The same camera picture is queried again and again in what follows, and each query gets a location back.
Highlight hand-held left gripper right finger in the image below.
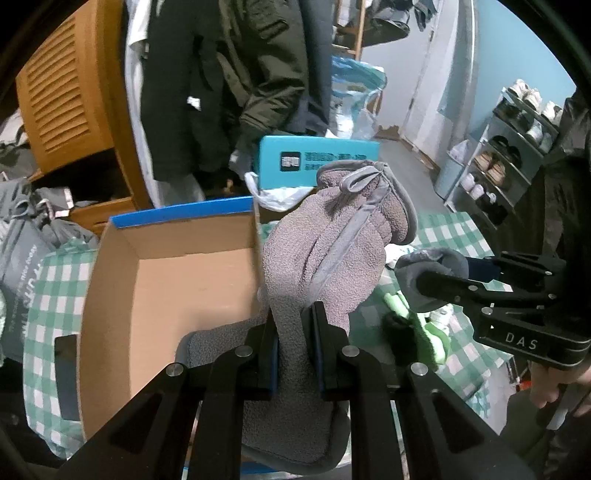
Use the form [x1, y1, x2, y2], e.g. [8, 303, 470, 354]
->
[301, 301, 536, 480]

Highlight green checked tablecloth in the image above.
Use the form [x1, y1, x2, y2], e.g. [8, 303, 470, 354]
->
[21, 210, 509, 462]

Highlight pile of grey clothes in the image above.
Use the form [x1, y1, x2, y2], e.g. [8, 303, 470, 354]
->
[0, 178, 75, 222]

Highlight white door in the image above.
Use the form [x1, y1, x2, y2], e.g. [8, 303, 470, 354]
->
[402, 0, 476, 153]

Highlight white blue striped sock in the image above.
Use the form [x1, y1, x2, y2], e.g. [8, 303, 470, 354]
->
[385, 244, 419, 271]

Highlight black coat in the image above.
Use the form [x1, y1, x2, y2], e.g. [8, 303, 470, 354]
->
[139, 0, 241, 183]

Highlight blue translucent plastic bag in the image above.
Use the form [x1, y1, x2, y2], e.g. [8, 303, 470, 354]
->
[330, 55, 386, 139]

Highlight blue cardboard shoe box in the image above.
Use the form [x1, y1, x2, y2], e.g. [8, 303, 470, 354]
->
[54, 196, 287, 478]

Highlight dark grey slipper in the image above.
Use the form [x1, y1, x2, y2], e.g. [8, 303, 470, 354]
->
[394, 247, 469, 315]

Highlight grey shoe rack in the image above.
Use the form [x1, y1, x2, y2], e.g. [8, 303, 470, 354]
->
[445, 88, 561, 227]

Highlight person's right hand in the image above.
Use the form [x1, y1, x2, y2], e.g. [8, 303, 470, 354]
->
[529, 360, 591, 418]

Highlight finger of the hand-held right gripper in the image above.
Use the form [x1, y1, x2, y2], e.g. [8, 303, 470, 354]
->
[465, 251, 566, 289]
[418, 270, 504, 319]

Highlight wooden ladder rack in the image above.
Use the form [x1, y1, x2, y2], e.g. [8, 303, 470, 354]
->
[335, 0, 370, 61]

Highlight teal printed board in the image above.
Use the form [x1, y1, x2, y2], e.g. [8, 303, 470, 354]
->
[253, 135, 380, 189]

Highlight grey fleece slipper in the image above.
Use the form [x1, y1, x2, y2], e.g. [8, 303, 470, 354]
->
[175, 159, 419, 474]

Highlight white plastic bag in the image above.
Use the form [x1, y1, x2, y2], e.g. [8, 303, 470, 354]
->
[244, 172, 319, 213]

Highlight group of shoes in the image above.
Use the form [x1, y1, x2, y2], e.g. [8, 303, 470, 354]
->
[462, 78, 564, 222]

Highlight dark green jacket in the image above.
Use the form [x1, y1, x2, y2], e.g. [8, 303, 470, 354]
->
[217, 0, 333, 160]

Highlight grey printed bag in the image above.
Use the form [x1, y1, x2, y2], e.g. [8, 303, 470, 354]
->
[0, 217, 100, 365]

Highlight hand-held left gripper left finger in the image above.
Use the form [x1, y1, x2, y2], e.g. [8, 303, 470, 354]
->
[56, 308, 281, 480]

